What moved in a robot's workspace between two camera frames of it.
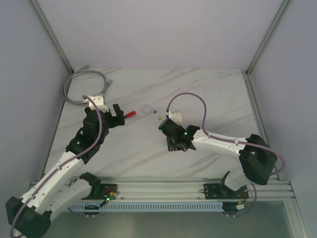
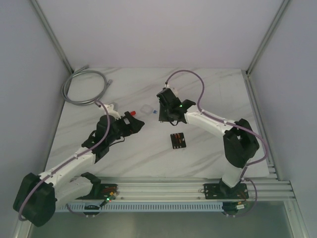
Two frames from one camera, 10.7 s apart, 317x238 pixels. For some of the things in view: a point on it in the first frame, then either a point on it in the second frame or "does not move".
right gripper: x=171 y=145 → x=162 y=117
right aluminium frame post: x=267 y=35 does not move
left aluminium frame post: x=37 y=7 does not move
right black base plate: x=218 y=191 does not move
